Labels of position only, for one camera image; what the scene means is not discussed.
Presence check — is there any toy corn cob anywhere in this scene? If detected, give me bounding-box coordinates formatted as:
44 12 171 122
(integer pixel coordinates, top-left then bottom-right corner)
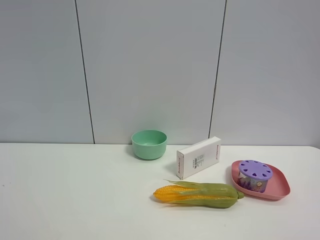
153 180 245 209

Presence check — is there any green plastic bowl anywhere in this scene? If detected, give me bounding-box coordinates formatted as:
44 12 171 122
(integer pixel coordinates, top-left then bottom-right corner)
131 129 168 160

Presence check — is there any purple lidded air freshener jar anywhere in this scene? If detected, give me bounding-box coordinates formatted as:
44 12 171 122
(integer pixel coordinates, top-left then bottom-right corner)
237 160 273 193

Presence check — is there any pink plastic plate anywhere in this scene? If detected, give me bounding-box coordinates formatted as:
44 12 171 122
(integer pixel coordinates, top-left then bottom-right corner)
230 160 291 201

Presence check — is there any white cardboard box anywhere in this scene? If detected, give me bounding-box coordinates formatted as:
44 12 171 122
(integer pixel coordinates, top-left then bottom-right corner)
176 137 222 180

